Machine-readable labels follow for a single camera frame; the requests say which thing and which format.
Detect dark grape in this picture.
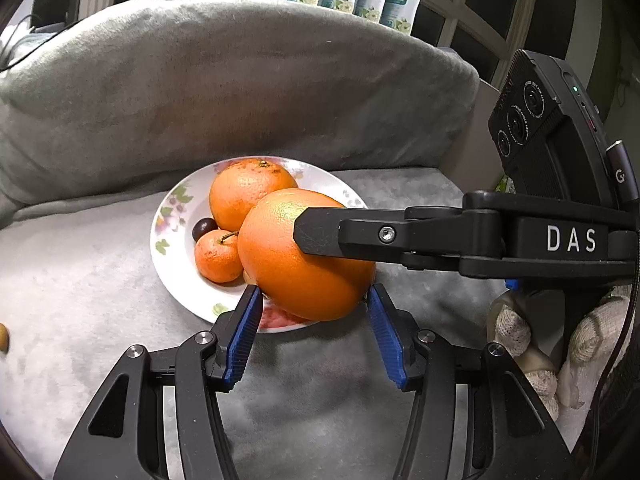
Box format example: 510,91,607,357
192,217,219,242

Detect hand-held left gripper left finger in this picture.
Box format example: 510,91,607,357
52,284,264,480

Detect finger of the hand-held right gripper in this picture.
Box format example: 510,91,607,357
293,190,505,268

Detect large orange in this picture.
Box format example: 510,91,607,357
237,188,377,322

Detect white floral plate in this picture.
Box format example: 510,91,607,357
150,156,371,335

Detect grey fleece blanket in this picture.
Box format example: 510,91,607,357
0,165,551,480

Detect white window frame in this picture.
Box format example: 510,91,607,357
410,0,640,111

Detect small tangerine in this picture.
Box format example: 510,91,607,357
194,229,244,284

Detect person's right hand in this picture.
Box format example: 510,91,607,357
487,292,632,422

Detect grey fleece cushion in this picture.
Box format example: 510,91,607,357
0,0,481,221

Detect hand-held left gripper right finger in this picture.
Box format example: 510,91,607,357
366,283,574,480

